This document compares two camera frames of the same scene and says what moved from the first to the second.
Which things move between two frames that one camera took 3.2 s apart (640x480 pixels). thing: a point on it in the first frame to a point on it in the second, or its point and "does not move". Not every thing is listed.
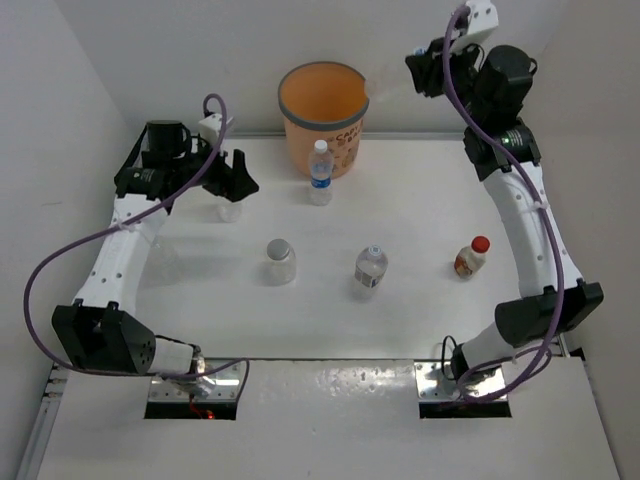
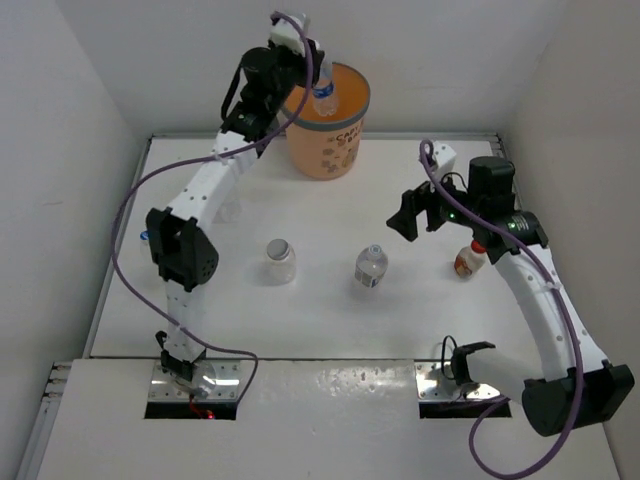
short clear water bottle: (371, 266) does not move
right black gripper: (421, 64) to (413, 201)
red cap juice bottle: (472, 257) does not move
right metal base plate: (433, 386) does not move
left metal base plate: (222, 384) does not move
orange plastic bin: (326, 101) does not move
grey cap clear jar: (281, 263) does not move
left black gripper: (233, 182) to (297, 59)
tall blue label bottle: (321, 173) to (324, 93)
